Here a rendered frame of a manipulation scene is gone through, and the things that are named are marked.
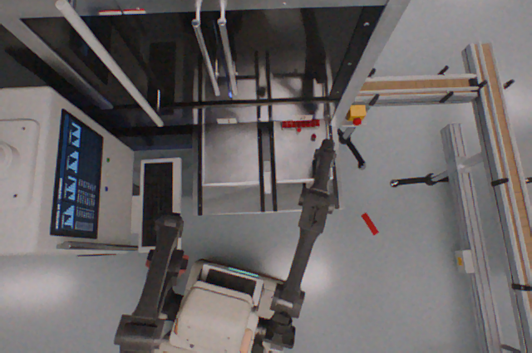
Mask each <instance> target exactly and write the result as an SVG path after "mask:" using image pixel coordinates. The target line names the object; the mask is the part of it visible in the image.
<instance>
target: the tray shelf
mask: <svg viewBox="0 0 532 353"><path fill-rule="evenodd" d="M260 128H261V137H262V156H263V176H264V161H270V165H271V149H270V132H268V128H273V121H269V122H257V138H258V129H260ZM201 130H202V125H193V148H192V216H193V217H201V216H198V196H199V131H201ZM332 138H333V140H334V141H333V142H334V143H335V146H334V150H336V152H335V153H336V158H335V166H336V175H337V192H338V201H339V208H335V205H334V209H333V210H336V209H341V208H344V200H343V191H342V175H341V166H340V157H339V148H338V140H337V127H336V126H332ZM303 182H306V188H307V189H310V188H311V187H312V186H313V180H298V181H279V182H277V180H276V191H277V207H278V213H288V212H302V210H303V206H301V205H298V202H299V199H300V195H301V193H302V190H303ZM328 192H329V194H331V195H334V194H333V179H330V180H329V181H328ZM254 213H261V205H260V185H259V183H242V184H224V185H205V186H203V216H218V215H236V214H254ZM264 213H273V184H272V193H271V194H266V193H265V190H264Z"/></svg>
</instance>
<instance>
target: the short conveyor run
mask: <svg viewBox="0 0 532 353"><path fill-rule="evenodd" d="M448 69H449V66H448V65H445V66H444V69H443V68H442V70H441V71H440V72H439V73H438V74H437V75H434V76H373V74H374V73H375V70H376V69H375V68H372V69H371V71H370V73H369V74H368V76H367V79H366V80H365V82H364V84H363V86H362V88H361V90H360V91H359V92H358V94H357V97H356V98H355V100H354V101H365V107H367V106H385V107H387V106H388V105H395V106H409V105H449V104H469V103H471V102H472V101H473V100H474V99H475V98H477V92H476V90H478V89H479V87H478V86H475V82H474V78H475V77H476V75H473V74H456V75H445V72H446V71H447V70H448Z"/></svg>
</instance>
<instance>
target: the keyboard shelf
mask: <svg viewBox="0 0 532 353"><path fill-rule="evenodd" d="M167 162H173V163H174V167H173V213H181V186H182V159H181V158H180V157H175V158H158V159H143V160H142V161H141V174H140V196H131V233H138V234H139V245H138V247H139V250H138V252H149V251H150V250H151V249H154V250H155V247H147V248H143V247H142V220H143V195H144V170H145V164H150V163H167ZM177 249H179V250H180V249H181V238H179V240H178V247H177Z"/></svg>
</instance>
